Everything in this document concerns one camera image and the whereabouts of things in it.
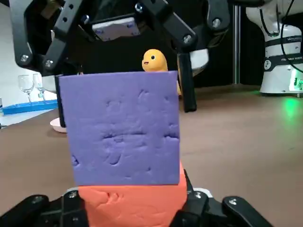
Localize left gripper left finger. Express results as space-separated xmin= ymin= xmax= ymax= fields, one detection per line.
xmin=0 ymin=188 xmax=89 ymax=227

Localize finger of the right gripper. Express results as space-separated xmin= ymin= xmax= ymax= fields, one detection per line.
xmin=136 ymin=0 xmax=231 ymax=113
xmin=9 ymin=0 xmax=82 ymax=128

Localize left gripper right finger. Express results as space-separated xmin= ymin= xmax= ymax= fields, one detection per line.
xmin=175 ymin=169 xmax=275 ymax=227

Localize orange foam block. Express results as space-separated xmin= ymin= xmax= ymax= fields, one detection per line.
xmin=78 ymin=160 xmax=187 ymax=227

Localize purple foam block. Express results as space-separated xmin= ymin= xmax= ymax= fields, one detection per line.
xmin=58 ymin=70 xmax=180 ymax=186

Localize orange plush toy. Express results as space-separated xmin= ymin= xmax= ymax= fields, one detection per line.
xmin=141 ymin=48 xmax=183 ymax=96

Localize clear wine glass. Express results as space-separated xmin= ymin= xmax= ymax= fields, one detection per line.
xmin=18 ymin=74 xmax=35 ymax=102
xmin=33 ymin=73 xmax=47 ymax=101

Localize blue plastic tray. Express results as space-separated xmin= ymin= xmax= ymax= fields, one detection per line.
xmin=2 ymin=99 xmax=59 ymax=115

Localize pale pink plate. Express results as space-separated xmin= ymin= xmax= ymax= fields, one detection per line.
xmin=49 ymin=118 xmax=68 ymax=134

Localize aluminium frame post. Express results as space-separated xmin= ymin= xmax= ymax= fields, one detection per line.
xmin=233 ymin=4 xmax=241 ymax=85

